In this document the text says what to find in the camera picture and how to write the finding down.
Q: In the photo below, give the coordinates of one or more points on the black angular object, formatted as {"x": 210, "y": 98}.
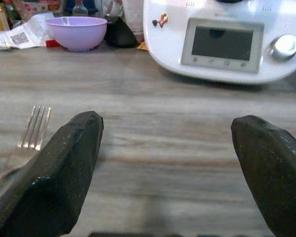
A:
{"x": 121, "y": 32}

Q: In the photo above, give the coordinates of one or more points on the white kitchen appliance with screen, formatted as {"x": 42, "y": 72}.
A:
{"x": 167, "y": 49}

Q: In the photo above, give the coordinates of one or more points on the white paper with QR code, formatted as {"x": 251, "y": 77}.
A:
{"x": 19, "y": 37}

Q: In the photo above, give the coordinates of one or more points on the lilac plastic bowl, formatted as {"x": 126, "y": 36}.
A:
{"x": 76, "y": 37}

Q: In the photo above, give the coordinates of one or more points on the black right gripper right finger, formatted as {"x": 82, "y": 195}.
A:
{"x": 276, "y": 172}

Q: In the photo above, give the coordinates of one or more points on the orange packet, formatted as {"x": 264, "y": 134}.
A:
{"x": 143, "y": 46}

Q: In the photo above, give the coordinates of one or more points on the silver metal fork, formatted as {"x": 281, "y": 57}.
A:
{"x": 32, "y": 133}

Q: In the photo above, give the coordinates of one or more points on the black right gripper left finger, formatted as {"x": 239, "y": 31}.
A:
{"x": 56, "y": 172}

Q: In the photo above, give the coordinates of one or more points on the small red box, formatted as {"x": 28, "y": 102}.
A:
{"x": 51, "y": 44}

